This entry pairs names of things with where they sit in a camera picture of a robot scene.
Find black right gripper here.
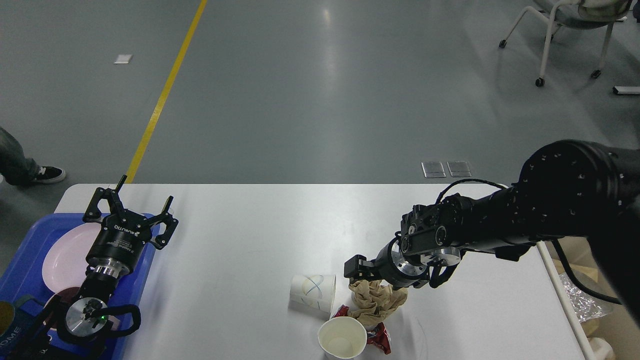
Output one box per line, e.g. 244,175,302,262
343,240,430,289

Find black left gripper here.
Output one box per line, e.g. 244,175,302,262
82,174,179,279

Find brown paper ball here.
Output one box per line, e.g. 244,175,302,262
348,280,409,327

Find pink plate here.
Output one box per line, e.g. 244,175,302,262
41,223,101,293

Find brown paper bag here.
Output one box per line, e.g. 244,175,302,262
569,263,601,338

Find aluminium foil tray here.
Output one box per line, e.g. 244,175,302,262
558,272,614,323

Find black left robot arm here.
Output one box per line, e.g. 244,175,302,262
6,175,179,360

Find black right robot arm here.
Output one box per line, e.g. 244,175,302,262
343,139,640,322

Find patterned paper cup lying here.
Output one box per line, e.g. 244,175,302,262
289,274,336,313

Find red foil wrapper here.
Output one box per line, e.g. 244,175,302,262
330,304,392,355

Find white paper cup upright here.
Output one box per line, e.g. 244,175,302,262
317,316,368,360

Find left metal floor socket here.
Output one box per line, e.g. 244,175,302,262
421,161,447,179

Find metal floor socket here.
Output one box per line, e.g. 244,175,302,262
421,161,447,179
446,161,473,178

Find blue plastic tray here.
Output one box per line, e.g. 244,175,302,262
0,213,156,360

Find person's far leg and shoe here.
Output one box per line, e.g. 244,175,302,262
0,128,67,186

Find right metal floor socket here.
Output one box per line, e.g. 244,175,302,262
446,161,473,178

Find dark blue mug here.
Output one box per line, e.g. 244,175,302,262
0,294,45,358

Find white paper scrap on floor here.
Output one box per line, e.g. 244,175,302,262
113,54,133,65

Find beige plastic bin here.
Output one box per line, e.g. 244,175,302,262
536,237,640,360

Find white bar on floor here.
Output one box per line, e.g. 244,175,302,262
612,85,640,96

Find white office chair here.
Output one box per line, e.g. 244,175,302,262
498,0,633,88

